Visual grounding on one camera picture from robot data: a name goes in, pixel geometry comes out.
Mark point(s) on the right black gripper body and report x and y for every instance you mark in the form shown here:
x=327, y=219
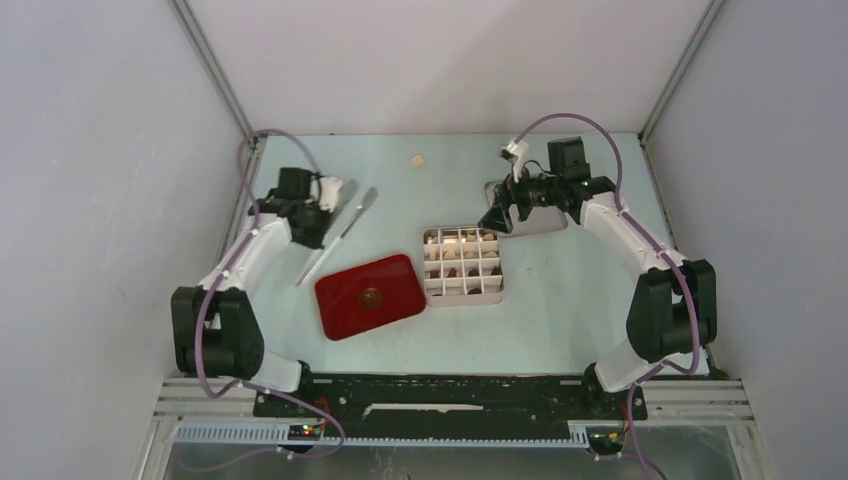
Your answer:
x=526, y=194

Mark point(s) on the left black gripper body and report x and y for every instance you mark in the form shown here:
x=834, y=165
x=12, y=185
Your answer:
x=318, y=222

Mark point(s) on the silver metal tongs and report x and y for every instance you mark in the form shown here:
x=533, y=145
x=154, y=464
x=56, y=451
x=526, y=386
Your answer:
x=317, y=259

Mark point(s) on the red plastic tray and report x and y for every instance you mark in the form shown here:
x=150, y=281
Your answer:
x=337, y=296

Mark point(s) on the white divided chocolate box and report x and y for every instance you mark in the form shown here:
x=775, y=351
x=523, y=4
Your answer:
x=462, y=267

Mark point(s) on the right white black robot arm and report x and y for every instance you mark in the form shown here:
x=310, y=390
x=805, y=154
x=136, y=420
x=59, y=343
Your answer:
x=672, y=314

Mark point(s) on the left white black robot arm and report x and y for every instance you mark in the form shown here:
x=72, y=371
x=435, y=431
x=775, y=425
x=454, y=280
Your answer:
x=215, y=327

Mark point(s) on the round foil wrapped chocolate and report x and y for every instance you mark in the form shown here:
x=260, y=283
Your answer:
x=371, y=299

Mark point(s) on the silver metal box lid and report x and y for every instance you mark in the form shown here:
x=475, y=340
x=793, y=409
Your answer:
x=543, y=220

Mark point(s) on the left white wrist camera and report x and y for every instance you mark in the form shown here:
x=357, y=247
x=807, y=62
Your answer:
x=325, y=192

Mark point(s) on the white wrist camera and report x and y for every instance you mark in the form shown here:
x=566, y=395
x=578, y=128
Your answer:
x=325, y=192
x=516, y=152

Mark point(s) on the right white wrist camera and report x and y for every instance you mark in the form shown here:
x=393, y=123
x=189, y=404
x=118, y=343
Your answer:
x=516, y=152

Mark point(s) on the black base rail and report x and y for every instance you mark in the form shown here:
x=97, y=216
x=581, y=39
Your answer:
x=465, y=406

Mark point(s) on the grey cable duct strip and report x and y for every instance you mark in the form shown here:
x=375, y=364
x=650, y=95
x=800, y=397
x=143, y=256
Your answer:
x=269, y=434

